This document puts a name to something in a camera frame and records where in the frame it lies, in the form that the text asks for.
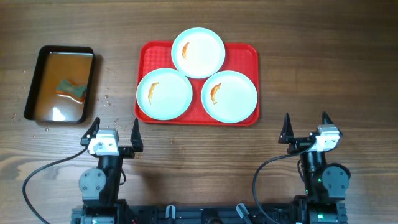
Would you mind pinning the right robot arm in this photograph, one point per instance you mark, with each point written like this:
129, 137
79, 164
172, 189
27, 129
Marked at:
325, 184

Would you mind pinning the white plate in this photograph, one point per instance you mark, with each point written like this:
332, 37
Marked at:
229, 96
164, 94
198, 52

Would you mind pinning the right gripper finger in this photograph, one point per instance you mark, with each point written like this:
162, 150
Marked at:
326, 119
286, 134

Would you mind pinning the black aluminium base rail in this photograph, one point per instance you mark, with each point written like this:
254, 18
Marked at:
280, 213

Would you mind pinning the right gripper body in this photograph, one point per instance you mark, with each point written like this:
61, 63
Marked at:
299, 144

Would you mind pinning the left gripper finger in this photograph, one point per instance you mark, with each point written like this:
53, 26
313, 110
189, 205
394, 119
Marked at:
93, 129
135, 138

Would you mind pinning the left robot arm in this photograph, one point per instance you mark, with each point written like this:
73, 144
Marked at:
100, 185

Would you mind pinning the black water-filled tub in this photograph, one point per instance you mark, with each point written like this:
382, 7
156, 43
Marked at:
56, 63

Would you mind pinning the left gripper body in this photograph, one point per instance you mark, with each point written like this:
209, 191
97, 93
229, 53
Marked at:
126, 153

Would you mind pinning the red plastic serving tray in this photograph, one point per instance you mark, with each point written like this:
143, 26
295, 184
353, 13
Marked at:
240, 57

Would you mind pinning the green and orange sponge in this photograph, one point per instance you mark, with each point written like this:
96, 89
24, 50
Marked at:
68, 89

